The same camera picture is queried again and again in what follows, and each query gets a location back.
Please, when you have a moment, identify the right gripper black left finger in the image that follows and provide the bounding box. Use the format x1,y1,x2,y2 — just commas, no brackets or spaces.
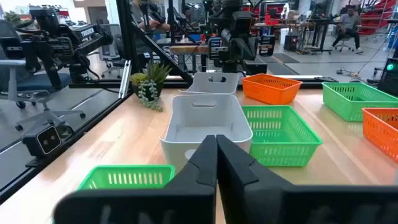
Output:
52,134,218,224

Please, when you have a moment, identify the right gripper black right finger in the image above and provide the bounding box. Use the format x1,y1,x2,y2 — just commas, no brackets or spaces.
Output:
216,134,398,224

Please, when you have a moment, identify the green slotted plastic basket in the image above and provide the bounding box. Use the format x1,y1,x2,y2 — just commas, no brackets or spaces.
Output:
322,82,398,123
241,105,323,168
76,164,177,190

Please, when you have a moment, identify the white plastic bin with handles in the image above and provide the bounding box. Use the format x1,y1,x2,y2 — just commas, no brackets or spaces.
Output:
178,72,241,96
159,93,254,171

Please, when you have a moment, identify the orange slotted plastic basket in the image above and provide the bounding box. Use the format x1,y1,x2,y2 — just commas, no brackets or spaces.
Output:
361,107,398,163
241,73,303,106

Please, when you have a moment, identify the red box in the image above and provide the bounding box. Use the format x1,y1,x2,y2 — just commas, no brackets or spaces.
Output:
264,14,279,26

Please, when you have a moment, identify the black floor mat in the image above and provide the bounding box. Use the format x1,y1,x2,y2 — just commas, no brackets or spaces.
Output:
266,62,300,77
272,52,301,65

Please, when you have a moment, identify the wooden workbench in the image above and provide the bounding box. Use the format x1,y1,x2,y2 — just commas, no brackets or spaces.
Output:
169,45,210,74

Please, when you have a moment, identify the black desk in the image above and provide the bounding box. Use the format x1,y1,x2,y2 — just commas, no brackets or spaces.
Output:
298,17,341,55

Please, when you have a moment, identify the black flat device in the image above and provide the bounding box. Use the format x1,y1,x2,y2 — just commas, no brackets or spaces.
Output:
313,76,340,83

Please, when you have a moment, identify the person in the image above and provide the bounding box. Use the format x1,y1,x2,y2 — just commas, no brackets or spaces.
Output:
330,4,364,54
130,0,172,32

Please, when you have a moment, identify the potted succulent plant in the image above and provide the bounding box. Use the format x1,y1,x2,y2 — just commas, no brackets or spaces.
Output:
129,60,173,113

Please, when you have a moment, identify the grey mesh office chair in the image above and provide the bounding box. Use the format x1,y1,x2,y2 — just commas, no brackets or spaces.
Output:
98,24,125,78

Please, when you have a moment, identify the red metal stair structure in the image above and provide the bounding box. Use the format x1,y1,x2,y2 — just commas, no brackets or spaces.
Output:
357,0,398,35

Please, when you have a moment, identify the black computer tower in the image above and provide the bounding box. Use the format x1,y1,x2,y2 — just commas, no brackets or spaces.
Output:
377,46,398,96

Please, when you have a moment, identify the blue grey office chair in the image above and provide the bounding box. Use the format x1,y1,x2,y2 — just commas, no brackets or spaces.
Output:
0,19,87,132

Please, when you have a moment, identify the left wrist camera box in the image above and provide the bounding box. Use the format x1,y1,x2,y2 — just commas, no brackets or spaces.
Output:
229,11,254,35

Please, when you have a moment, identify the small black square camera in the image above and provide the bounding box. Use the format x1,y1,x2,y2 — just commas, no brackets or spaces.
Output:
21,123,63,157

